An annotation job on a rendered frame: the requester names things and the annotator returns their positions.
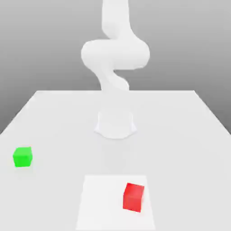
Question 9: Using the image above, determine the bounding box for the small red cube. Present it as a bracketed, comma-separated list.
[122, 182, 145, 213]

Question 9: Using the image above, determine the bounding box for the small green cube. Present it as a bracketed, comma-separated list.
[12, 146, 33, 168]

